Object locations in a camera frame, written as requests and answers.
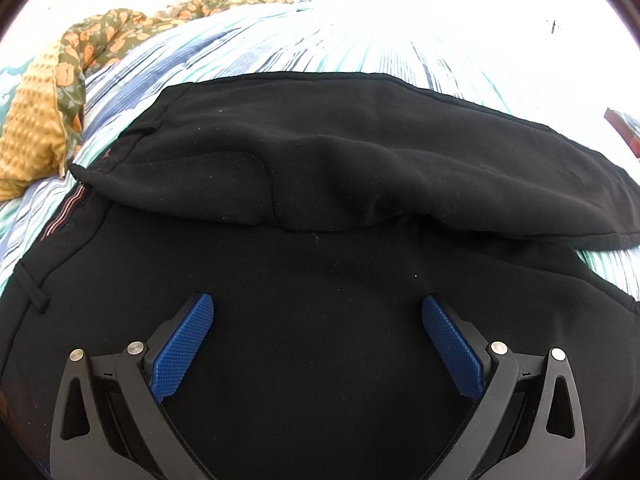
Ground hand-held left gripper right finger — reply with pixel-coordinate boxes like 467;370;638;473
421;295;588;480

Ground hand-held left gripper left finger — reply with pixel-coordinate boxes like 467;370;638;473
49;292;216;480

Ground black pants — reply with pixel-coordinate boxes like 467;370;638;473
0;72;640;480

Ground yellow knit cushion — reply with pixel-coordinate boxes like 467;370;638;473
0;40;68;201

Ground brown wooden dresser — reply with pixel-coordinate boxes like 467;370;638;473
604;107;640;162

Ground teal patterned pillow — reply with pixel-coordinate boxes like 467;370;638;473
0;57;37;121

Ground floral orange green blanket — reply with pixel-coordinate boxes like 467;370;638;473
55;0;296;153

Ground striped bedspread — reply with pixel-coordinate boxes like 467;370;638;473
0;0;640;301

